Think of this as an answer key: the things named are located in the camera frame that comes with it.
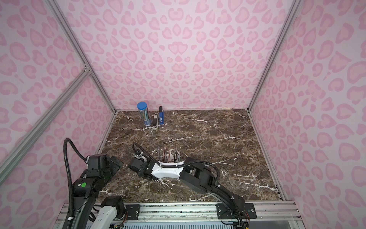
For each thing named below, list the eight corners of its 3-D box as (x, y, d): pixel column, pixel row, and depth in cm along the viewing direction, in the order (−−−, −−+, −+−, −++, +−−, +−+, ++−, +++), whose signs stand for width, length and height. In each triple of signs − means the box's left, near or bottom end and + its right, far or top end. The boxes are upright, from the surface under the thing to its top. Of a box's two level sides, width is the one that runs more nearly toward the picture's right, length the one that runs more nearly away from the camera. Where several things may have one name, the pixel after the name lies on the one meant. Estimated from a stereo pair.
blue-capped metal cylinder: (143, 126, 112) (135, 108, 97) (144, 120, 116) (138, 101, 101) (151, 126, 112) (145, 108, 97) (153, 120, 116) (147, 101, 101)
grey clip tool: (154, 129, 110) (152, 125, 106) (154, 116, 119) (153, 112, 115) (157, 129, 110) (156, 125, 107) (158, 116, 119) (157, 112, 115)
